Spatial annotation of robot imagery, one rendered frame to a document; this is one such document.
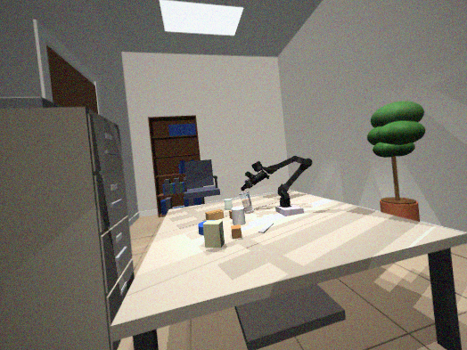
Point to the white flat bar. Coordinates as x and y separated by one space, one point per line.
262 230

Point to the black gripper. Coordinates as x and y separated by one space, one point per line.
251 182

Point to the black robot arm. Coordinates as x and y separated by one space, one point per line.
285 201

